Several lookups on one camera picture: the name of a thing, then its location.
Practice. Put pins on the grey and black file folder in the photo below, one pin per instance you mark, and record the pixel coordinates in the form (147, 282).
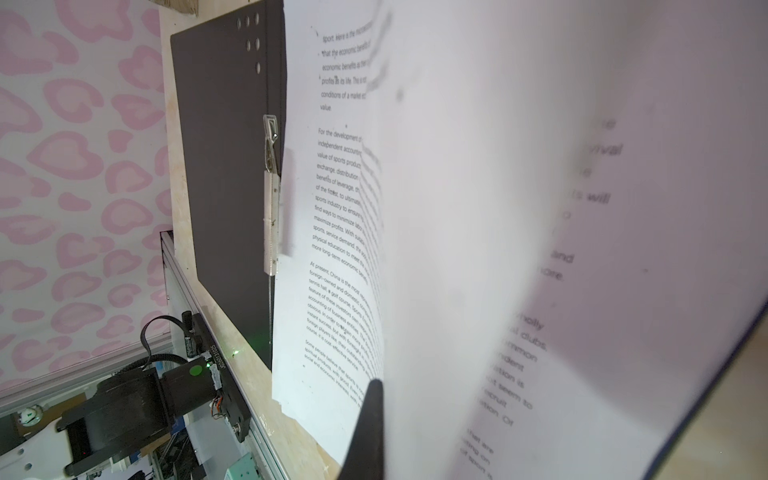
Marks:
(231, 83)

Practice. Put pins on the aluminium diagonal frame bar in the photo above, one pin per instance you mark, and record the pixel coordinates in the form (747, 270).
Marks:
(36, 371)

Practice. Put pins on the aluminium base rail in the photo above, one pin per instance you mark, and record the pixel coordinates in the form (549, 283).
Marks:
(220, 435)

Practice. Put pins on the printed paper sheet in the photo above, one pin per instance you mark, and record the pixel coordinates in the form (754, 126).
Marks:
(574, 237)
(328, 342)

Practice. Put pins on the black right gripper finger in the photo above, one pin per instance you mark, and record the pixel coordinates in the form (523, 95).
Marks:
(365, 457)

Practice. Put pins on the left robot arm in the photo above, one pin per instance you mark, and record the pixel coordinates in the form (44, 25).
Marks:
(131, 410)

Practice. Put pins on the colourful paperback book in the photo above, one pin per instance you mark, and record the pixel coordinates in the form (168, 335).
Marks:
(185, 7)

